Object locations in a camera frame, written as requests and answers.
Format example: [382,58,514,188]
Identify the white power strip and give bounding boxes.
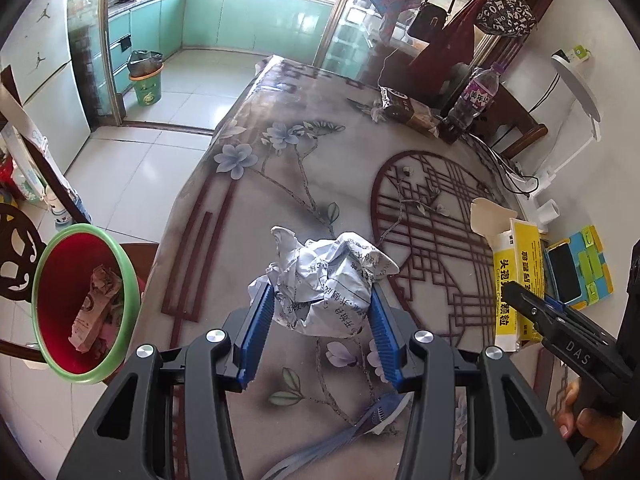
[517,172,543,201]

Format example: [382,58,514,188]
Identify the black phone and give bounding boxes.
[547,242,583,306]

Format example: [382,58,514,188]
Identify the yellow medicine box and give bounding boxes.
[470,197,548,353]

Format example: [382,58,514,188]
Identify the letter print bag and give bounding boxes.
[475,0,538,38]

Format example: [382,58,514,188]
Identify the black shoulder bag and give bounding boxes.
[407,0,458,41]

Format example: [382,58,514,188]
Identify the green kitchen bin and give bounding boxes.
[127,50,165,107]

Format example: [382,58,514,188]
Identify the blue yellow phone box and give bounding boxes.
[542,225,615,311]

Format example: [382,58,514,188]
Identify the dark snack package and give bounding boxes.
[372,85,441,138]

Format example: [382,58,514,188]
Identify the red bin with green rim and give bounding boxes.
[31,223,142,385]

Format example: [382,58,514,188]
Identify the white desk lamp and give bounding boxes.
[537,50,603,186]

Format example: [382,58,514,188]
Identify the dark wooden chair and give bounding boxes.
[470,80,548,161]

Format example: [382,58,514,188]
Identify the white snack bag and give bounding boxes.
[67,266,123,353]

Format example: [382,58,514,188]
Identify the person's right hand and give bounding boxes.
[552,379,625,457]

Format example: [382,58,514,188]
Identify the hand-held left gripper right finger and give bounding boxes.
[368,286,584,480]

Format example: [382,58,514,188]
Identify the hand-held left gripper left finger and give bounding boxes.
[57,284,276,480]

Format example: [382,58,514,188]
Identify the black cables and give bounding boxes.
[465,135,541,196]

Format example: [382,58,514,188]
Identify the dark red garment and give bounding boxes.
[410,0,481,106]

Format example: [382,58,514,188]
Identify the white printed paper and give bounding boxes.
[248,226,401,338]

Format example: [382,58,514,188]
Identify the teal base cabinets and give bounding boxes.
[107,0,336,96]

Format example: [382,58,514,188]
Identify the white refrigerator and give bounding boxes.
[0,0,93,161]

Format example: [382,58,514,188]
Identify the purple label drink bottle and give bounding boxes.
[440,62,501,143]

